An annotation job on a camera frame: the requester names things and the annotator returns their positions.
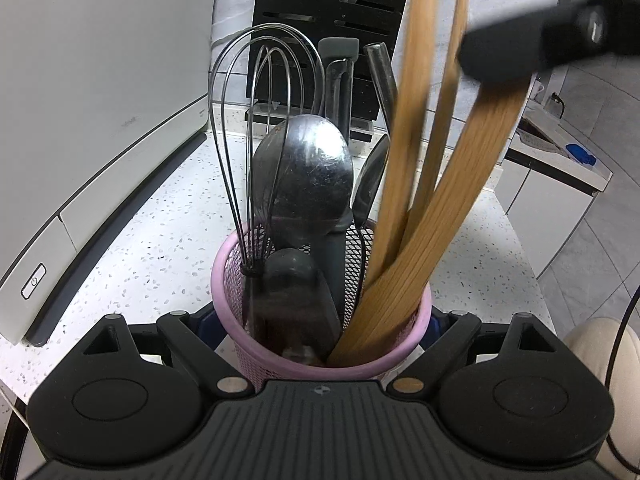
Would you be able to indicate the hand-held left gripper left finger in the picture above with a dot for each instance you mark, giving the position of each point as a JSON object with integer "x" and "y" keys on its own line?
{"x": 207, "y": 322}

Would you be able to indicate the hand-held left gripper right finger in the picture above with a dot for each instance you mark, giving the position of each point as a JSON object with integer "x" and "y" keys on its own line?
{"x": 436, "y": 321}

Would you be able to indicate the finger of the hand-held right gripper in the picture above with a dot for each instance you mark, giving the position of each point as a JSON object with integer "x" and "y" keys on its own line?
{"x": 510, "y": 45}

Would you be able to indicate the bundle of wooden chopsticks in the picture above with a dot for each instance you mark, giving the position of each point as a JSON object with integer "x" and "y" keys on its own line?
{"x": 400, "y": 285}

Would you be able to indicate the pink mesh utensil holder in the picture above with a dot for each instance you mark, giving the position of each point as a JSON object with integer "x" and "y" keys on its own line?
{"x": 300, "y": 372}

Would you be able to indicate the metal utensil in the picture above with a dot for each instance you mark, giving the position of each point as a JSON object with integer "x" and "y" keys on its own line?
{"x": 381, "y": 75}

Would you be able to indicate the black grey utensil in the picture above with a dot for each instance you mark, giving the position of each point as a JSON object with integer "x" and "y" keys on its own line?
{"x": 340, "y": 49}

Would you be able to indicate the dark grey utensil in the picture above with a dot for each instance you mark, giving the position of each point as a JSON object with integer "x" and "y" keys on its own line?
{"x": 300, "y": 300}

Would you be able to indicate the small blue object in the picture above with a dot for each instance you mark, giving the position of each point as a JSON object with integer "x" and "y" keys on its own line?
{"x": 580, "y": 154}

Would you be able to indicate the person's beige trouser leg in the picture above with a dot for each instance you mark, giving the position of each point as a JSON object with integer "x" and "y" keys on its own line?
{"x": 585, "y": 350}

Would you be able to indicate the white cabinet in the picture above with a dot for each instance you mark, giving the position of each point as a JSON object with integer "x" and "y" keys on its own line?
{"x": 545, "y": 210}

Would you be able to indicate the white countertop appliance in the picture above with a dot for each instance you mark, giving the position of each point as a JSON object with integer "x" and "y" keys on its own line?
{"x": 100, "y": 110}

